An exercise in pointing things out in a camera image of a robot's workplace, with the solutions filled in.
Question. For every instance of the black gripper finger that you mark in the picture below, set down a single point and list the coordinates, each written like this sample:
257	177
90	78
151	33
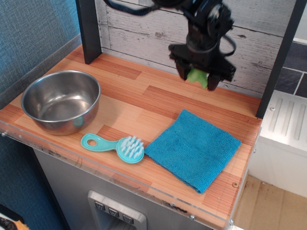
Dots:
183	68
213	81

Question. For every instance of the grey toy fridge cabinet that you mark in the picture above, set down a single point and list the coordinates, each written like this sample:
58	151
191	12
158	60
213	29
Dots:
71	182

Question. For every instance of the stainless steel bowl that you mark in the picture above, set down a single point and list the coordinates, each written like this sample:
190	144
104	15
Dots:
62	103

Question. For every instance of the teal dish brush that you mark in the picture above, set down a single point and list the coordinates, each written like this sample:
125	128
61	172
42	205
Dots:
129	149

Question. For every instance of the black post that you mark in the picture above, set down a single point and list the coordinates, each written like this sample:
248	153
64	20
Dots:
281	56
89	30

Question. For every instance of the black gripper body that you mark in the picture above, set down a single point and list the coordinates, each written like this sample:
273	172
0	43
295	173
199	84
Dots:
211	61

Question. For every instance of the right black post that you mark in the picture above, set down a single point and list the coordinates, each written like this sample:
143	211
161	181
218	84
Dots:
281	56

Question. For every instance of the blue cloth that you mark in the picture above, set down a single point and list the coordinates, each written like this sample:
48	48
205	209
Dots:
193	150

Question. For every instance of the silver dispenser panel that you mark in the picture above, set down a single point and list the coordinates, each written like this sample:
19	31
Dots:
109	214

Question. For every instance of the left black post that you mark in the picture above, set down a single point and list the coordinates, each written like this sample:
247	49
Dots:
89	30

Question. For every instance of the white toy sink unit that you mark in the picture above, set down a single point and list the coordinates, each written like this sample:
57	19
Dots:
280	152

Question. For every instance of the green toy broccoli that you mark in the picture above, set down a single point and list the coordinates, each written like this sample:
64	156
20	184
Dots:
196	75

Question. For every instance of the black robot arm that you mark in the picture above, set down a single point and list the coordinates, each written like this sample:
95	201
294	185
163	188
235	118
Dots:
207	44

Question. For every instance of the clear acrylic edge guard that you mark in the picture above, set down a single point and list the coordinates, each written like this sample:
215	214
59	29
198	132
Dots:
75	153

